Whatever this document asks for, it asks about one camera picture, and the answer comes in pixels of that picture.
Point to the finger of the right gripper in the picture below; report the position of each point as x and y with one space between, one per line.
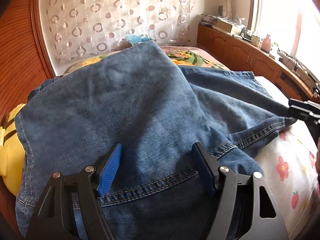
304 114
308 105

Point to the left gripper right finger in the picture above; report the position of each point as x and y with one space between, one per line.
243 206

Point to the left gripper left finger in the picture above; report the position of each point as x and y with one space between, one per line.
53 216

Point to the blue denim jeans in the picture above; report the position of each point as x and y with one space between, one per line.
157 111

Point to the white floral bed sheet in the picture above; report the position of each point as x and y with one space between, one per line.
288 163

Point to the wooden side cabinet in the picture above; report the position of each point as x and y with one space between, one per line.
239 55

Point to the yellow plush toy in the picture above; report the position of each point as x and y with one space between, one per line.
12 152

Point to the wooden wardrobe door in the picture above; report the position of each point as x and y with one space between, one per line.
25 62

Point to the cardboard box with blue cloth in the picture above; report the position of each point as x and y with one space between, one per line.
134 40

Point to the circle patterned curtain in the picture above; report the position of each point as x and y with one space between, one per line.
77 29

